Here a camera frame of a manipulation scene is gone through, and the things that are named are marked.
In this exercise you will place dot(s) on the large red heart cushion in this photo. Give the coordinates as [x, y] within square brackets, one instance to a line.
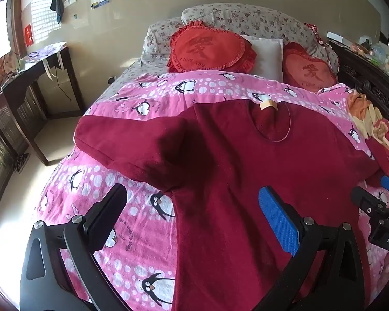
[207, 48]

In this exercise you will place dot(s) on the cluster of small trinkets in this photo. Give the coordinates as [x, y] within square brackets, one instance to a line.
[379, 55]

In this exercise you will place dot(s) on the dark slatted radiator cover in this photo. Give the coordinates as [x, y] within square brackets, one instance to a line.
[3, 155]

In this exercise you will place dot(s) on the white card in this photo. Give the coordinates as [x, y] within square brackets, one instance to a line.
[334, 36]

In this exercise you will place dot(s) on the dark wooden desk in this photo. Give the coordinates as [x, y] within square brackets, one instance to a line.
[29, 81]

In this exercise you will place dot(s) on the pink penguin blanket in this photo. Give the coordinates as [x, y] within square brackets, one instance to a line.
[188, 87]

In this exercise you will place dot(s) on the printed paper bag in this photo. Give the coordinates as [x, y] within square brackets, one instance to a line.
[48, 50]

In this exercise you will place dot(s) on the dark red sweater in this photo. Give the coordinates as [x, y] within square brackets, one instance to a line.
[230, 168]

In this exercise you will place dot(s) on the dark hanging cloth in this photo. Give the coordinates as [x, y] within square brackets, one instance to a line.
[57, 5]

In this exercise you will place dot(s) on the orange floral blanket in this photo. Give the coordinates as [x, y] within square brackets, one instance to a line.
[369, 116]

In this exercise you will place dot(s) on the grey floral bedsheet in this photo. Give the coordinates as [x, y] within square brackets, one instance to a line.
[133, 71]

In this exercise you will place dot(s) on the small red heart cushion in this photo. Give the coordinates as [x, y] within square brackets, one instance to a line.
[308, 71]

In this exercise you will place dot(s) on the red paper wall decoration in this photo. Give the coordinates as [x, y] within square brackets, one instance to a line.
[29, 34]

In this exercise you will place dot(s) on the large floral pillow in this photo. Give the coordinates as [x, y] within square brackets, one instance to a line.
[246, 19]

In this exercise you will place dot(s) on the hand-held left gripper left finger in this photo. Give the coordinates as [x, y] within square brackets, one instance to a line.
[108, 207]

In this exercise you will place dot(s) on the small floral pillow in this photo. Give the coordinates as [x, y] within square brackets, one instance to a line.
[158, 35]

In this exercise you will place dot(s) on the white pillow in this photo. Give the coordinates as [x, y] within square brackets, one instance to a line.
[269, 58]

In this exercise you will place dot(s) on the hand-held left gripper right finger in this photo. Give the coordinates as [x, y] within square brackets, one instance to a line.
[277, 220]

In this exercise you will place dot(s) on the red ruffled cloth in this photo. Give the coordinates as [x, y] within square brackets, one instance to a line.
[316, 32]

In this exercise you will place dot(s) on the dark carved wooden headboard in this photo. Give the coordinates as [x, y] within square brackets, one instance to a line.
[359, 77]

